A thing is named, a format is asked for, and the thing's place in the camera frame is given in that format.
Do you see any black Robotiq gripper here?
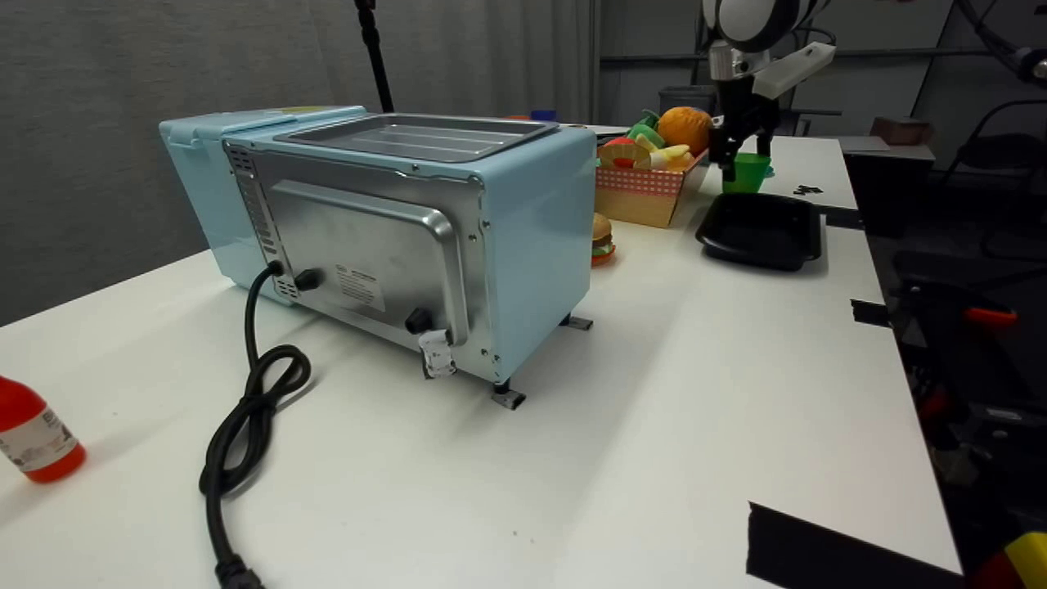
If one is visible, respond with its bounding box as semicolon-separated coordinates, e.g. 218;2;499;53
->
708;76;784;183

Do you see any green plastic cup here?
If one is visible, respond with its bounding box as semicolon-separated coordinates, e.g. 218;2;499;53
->
722;154;777;195

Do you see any brown box red checkered lining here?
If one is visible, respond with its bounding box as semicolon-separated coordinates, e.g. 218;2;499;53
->
592;141;722;230

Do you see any small dark brown box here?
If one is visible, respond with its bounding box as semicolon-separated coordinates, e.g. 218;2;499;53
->
870;115;934;150

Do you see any yellow plush toy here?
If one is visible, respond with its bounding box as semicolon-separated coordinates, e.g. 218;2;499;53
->
649;141;698;175

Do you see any black plastic tray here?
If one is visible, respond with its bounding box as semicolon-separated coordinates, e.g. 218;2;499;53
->
695;188;827;271

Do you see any green plush toy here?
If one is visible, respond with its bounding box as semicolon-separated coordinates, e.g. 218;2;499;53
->
629;109;668;150

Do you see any red tomato plush toy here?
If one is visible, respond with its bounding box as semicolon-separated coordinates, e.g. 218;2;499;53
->
600;135;652;172

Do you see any toy burger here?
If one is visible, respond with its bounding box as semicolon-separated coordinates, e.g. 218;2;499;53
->
590;209;617;269

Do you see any light blue toaster oven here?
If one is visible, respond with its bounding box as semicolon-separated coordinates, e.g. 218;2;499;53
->
158;100;601;411

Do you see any black office chair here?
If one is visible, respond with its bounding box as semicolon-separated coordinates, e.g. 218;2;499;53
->
942;94;1047;188

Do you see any black vertical pole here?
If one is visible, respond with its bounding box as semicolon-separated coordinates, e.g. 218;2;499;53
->
353;0;399;115

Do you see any orange bottle white label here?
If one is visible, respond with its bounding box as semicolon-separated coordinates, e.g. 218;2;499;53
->
0;374;93;488

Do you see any gray wrist camera mount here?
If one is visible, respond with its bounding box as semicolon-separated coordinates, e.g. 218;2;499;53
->
761;40;842;98

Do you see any red handled clamp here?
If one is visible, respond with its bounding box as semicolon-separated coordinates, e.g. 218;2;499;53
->
962;304;1023;333

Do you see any yellow handled tool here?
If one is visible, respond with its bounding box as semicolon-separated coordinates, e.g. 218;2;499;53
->
972;529;1047;589

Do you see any black toaster power cable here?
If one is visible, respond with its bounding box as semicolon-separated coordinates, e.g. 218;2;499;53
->
198;257;322;589

